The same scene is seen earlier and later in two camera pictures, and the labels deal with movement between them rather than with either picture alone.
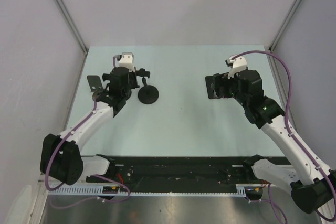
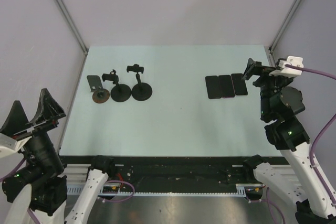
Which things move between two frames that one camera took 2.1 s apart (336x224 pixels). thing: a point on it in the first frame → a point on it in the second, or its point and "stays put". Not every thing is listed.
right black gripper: x=220 y=80 → x=255 y=67
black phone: x=209 y=81 stays put
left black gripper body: x=132 y=80 → x=38 y=129
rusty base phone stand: x=95 y=85 stays put
